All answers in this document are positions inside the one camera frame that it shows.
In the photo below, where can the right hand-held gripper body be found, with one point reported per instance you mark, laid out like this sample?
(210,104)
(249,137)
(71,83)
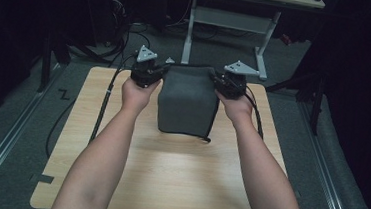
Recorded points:
(233,85)

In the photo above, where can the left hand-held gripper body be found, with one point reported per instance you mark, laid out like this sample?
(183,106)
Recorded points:
(144,72)

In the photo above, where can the dark grey cloth cover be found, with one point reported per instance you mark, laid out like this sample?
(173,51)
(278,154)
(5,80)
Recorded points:
(187,98)

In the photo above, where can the person's left hand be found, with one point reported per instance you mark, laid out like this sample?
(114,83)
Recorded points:
(135,97)

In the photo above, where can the person's right hand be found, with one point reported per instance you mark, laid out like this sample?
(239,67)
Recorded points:
(238,110)

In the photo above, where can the black tripod stand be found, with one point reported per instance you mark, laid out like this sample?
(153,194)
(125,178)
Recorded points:
(311,91)

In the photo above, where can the black metal stand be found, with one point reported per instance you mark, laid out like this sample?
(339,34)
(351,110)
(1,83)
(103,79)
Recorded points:
(46,63)

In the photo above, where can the desk with white frame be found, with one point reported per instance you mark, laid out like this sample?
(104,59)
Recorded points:
(230,19)

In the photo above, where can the metal floor rail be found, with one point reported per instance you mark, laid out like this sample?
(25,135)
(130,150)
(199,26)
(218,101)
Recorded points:
(6,140)
(325,172)

